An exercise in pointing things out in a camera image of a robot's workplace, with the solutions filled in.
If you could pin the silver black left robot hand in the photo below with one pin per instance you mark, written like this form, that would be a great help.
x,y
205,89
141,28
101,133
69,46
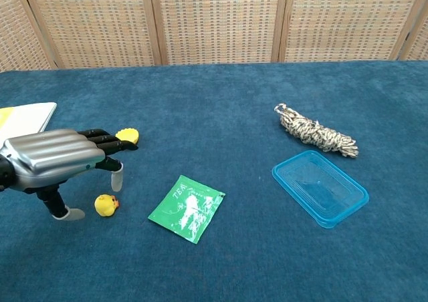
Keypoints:
x,y
50,158

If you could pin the yellow rubber duck toy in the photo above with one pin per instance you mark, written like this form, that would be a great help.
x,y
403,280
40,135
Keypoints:
x,y
105,205

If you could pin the white and yellow notebook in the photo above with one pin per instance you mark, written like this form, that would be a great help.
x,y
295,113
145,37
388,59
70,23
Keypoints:
x,y
20,121

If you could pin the yellow scalloped cup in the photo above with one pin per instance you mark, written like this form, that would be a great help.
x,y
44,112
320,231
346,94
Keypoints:
x,y
128,135

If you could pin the green tea bag packet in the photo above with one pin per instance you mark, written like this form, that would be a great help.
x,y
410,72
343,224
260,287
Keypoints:
x,y
187,209

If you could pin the blue table cloth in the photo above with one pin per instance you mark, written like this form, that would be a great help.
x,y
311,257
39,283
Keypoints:
x,y
214,255

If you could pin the woven folding screen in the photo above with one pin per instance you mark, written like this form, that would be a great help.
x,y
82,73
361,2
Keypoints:
x,y
217,21

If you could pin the blue plastic container lid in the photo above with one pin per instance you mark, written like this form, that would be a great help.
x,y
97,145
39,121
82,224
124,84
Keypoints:
x,y
319,188

